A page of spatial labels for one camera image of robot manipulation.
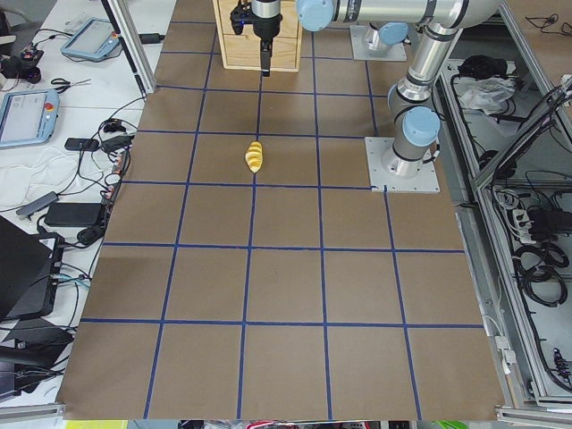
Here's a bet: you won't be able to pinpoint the wooden drawer cabinet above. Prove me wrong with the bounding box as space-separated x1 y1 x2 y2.
213 0 302 72

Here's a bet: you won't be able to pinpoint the black scissors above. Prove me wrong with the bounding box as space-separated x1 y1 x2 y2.
50 78 91 94

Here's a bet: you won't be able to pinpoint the aluminium frame post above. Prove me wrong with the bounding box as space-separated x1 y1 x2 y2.
101 0 156 99

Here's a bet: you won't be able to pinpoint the yellow toy croissant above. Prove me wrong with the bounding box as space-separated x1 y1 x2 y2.
245 141 264 173

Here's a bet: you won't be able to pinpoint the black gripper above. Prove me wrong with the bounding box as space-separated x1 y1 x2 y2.
251 0 282 77

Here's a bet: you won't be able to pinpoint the silver blue rear robot arm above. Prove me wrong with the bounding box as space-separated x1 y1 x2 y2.
365 21 408 52

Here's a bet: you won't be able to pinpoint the black coiled cable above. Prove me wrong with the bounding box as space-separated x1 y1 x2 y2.
517 249 569 309

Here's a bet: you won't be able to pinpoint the white power strip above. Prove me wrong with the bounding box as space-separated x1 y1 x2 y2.
511 208 535 244

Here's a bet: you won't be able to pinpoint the black electronics gadget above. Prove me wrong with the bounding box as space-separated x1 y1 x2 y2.
1 44 44 84

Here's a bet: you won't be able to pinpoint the black small device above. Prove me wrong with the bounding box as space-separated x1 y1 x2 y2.
64 138 100 152

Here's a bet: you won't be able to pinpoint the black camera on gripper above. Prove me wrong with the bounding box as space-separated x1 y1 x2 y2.
230 1 253 35

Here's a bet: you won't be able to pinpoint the black power adapter brick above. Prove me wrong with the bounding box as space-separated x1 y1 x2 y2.
44 202 103 227

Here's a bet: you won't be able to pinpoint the rear grey robot base plate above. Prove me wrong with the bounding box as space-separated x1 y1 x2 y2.
350 21 408 62

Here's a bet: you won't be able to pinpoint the black laptop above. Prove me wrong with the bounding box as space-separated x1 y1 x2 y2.
1 218 63 322

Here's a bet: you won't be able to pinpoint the upper blue teach pendant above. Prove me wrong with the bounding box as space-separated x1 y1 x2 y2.
60 18 120 63

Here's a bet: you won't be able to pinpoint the brown paper mat blue grid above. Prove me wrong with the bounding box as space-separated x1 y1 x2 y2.
58 1 503 420

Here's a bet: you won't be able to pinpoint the blue teach pendant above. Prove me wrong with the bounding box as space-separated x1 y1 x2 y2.
60 18 120 63
1 88 59 148

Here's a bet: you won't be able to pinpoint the front grey robot base plate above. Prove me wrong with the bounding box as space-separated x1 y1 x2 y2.
365 137 441 194

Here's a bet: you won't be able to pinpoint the grey usb hub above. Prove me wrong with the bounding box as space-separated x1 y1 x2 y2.
16 191 59 218

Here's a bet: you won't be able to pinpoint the white crumpled cloth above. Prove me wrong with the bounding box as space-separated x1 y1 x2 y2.
459 77 516 115

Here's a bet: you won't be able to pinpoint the silver blue front robot arm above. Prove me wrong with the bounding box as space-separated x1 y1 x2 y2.
295 0 501 179

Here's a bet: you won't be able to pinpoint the lower blue teach pendant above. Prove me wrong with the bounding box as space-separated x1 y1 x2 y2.
1 88 59 148

